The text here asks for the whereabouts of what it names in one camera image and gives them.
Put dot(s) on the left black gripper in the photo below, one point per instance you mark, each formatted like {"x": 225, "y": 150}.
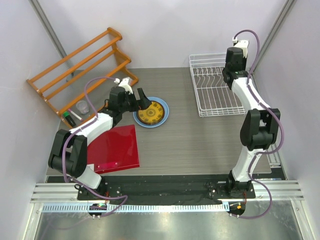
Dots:
{"x": 142, "y": 103}

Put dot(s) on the yellow patterned plate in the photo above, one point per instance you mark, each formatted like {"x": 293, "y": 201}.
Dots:
{"x": 154, "y": 114}

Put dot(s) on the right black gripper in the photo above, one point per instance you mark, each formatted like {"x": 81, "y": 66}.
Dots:
{"x": 243, "y": 60}

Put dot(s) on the white slotted cable duct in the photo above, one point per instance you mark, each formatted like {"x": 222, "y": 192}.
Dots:
{"x": 100, "y": 208}

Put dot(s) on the light blue plate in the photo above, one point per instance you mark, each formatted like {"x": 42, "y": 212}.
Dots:
{"x": 166, "y": 115}

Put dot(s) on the aluminium rail frame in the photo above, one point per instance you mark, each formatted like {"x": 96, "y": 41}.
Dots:
{"x": 278, "y": 190}

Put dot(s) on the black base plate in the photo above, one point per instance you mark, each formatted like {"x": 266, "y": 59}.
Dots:
{"x": 167, "y": 190}

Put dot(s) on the white wire dish rack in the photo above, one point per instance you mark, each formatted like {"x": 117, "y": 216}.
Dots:
{"x": 213, "y": 96}

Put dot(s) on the white pink pen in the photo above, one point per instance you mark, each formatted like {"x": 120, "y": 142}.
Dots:
{"x": 75, "y": 115}

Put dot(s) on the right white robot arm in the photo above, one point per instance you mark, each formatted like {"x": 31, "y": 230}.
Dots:
{"x": 260, "y": 126}

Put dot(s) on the orange wooden rack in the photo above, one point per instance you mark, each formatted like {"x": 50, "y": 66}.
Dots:
{"x": 121, "y": 60}

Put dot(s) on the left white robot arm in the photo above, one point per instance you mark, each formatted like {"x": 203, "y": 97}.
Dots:
{"x": 69, "y": 151}

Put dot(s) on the green highlighter marker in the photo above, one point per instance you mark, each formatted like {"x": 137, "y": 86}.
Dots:
{"x": 69, "y": 119}

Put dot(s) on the red acrylic board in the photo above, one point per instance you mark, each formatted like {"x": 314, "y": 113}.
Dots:
{"x": 114, "y": 150}

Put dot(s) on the clear plastic cup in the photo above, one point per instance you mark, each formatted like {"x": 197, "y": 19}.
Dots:
{"x": 83, "y": 107}

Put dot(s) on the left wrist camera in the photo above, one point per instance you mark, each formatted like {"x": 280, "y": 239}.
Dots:
{"x": 124, "y": 83}

